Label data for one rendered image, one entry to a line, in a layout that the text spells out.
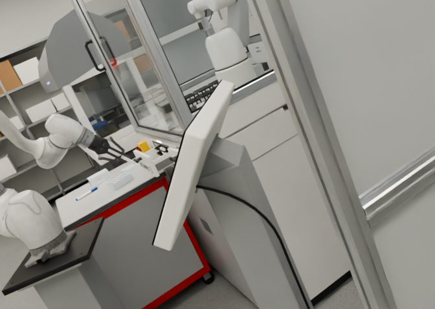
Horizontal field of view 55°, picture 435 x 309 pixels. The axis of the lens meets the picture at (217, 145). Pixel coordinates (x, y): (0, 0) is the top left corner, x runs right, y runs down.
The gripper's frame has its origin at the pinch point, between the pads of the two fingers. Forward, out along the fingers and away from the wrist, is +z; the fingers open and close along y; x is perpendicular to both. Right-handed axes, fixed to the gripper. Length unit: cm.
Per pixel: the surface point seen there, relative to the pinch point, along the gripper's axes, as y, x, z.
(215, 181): 7, -105, -4
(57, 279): -56, -28, -10
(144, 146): 10.5, 29.4, 11.9
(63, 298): -63, -27, -4
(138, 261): -46, 11, 34
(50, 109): 7, 388, -22
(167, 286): -53, 11, 57
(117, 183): -14.3, 23.7, 6.9
